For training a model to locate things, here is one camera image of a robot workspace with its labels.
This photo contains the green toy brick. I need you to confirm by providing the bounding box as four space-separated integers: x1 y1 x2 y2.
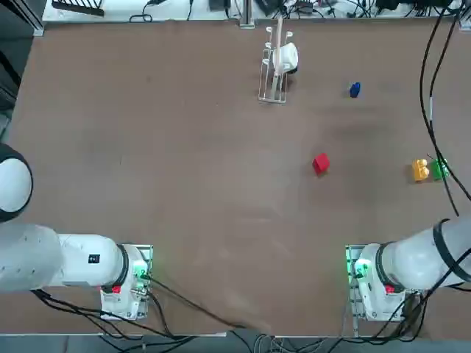
429 157 449 181

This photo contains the black ribbed power supply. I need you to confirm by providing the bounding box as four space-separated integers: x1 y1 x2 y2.
51 0 106 16

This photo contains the black cable with white label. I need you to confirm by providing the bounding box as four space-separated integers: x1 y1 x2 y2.
428 14 471 202

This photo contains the black base cable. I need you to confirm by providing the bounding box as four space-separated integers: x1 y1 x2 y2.
146 277 251 330

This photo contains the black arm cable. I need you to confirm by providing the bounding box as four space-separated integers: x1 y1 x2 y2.
419 0 461 218

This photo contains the yellow toy brick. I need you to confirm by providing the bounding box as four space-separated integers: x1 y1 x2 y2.
411 158 431 182

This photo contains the white wire cup rack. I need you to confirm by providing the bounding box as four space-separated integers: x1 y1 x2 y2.
258 16 300 106

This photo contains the red wooden cube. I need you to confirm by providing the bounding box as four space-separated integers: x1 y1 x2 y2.
312 153 331 177

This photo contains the aluminium camera post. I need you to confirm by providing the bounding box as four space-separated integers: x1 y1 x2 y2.
238 0 255 29

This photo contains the white cup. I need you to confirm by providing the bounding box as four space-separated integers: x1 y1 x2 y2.
274 42 300 74

